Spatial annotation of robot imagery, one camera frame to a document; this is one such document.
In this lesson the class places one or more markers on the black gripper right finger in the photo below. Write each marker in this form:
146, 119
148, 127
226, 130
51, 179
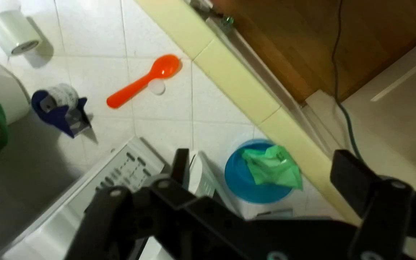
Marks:
386, 217

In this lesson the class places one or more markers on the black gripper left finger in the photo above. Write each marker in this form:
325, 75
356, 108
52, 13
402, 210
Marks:
122, 225

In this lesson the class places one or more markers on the white panel with buttons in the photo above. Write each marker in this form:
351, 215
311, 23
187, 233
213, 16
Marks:
58, 221

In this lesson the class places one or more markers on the white ribbed plastic object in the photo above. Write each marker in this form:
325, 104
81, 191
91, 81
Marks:
202, 175

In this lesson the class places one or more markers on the white board panel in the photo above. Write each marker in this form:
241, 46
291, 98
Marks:
400, 110

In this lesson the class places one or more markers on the green crumpled cloth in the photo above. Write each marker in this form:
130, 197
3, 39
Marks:
273, 166

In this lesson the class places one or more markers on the blue plastic bowl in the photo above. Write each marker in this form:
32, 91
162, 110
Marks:
239, 181

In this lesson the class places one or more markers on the blue tape dispenser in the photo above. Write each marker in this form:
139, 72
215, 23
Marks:
57, 113

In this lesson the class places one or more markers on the small white round cap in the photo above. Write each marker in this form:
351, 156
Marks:
158, 88

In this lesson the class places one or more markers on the orange plastic spoon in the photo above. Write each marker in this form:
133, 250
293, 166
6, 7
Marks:
143, 82

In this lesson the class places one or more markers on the white round bin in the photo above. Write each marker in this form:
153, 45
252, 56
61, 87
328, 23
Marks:
0, 94

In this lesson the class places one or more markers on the cream tiled ledge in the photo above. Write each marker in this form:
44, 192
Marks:
237, 77

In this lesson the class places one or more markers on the brown wooden door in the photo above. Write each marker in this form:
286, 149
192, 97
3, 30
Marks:
295, 43

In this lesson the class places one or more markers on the metal door rail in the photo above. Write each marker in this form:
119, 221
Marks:
260, 65

